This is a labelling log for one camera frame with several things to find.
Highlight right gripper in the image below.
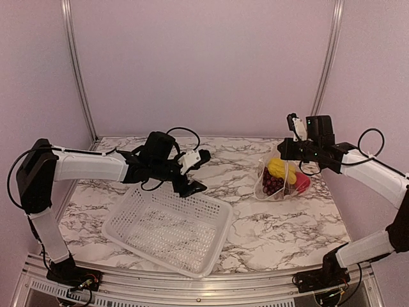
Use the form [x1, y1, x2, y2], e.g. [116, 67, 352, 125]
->
[277, 137, 321, 162]

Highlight yellow fake corn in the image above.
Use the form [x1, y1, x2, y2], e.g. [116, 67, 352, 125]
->
[285, 162, 297, 185]
[267, 158, 286, 179]

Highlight clear zip top bag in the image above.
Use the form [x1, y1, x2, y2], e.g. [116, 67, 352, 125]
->
[253, 145, 311, 201]

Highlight white plastic basket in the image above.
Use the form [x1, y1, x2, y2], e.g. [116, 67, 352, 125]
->
[102, 184, 233, 279]

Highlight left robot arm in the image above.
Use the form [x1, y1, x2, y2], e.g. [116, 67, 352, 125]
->
[6, 131, 211, 285]

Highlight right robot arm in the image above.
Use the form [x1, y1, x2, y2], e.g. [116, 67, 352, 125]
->
[278, 113, 408, 287]

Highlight red fake fruit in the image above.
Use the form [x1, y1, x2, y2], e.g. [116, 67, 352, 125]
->
[293, 171, 311, 194]

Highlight purple fake grapes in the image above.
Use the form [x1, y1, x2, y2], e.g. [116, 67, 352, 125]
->
[262, 168, 284, 196]

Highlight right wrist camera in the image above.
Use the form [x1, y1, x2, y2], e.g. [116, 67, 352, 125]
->
[286, 113, 307, 141]

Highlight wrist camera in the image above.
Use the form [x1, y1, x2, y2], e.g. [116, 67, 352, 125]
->
[286, 113, 307, 141]
[178, 149, 211, 175]

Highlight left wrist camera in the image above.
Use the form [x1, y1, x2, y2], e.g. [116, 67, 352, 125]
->
[178, 149, 211, 175]

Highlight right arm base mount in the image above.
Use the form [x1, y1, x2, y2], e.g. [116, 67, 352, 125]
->
[292, 254, 350, 293]

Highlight right aluminium frame post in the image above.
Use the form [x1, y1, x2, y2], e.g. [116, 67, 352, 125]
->
[310, 0, 345, 116]

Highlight aluminium frame post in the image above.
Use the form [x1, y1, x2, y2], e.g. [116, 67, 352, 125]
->
[61, 0, 98, 143]
[310, 0, 345, 116]

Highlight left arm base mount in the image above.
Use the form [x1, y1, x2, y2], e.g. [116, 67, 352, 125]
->
[47, 255, 102, 292]

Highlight front aluminium rail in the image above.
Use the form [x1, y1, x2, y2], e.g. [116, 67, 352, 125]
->
[9, 252, 387, 307]

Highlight left aluminium frame post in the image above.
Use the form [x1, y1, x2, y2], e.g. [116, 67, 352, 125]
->
[61, 0, 98, 143]

